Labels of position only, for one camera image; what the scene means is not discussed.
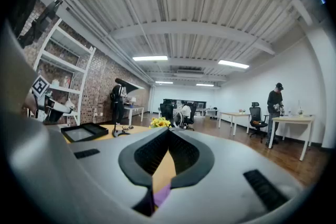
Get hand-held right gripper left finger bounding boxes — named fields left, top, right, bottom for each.
left=69, top=127, right=169, bottom=216

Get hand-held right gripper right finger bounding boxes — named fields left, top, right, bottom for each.
left=167, top=127, right=305, bottom=216

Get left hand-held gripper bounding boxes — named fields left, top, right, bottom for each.
left=30, top=74, right=76, bottom=124

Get purple cloth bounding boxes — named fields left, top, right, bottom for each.
left=153, top=183, right=173, bottom=209

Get person's left forearm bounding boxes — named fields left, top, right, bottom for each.
left=24, top=91, right=38, bottom=116

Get black rectangular tray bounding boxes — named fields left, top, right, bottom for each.
left=60, top=122, right=109, bottom=144

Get sunflowers in white pot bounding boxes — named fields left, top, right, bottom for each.
left=149, top=116, right=173, bottom=129

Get white mesh office chair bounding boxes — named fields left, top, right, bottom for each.
left=173, top=110, right=186, bottom=128

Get grey table white legs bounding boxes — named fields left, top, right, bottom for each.
left=123, top=105, right=145, bottom=126

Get white shelf unit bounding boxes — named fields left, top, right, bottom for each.
left=33, top=18, right=97, bottom=126

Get wooden desk white legs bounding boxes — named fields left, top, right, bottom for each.
left=268, top=114, right=316, bottom=162
left=218, top=111, right=252, bottom=137

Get black headrest office chair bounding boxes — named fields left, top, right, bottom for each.
left=248, top=102, right=270, bottom=144

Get black desk lamp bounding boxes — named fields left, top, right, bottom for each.
left=112, top=78, right=145, bottom=138

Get ceiling air conditioner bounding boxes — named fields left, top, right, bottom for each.
left=174, top=68, right=205, bottom=79

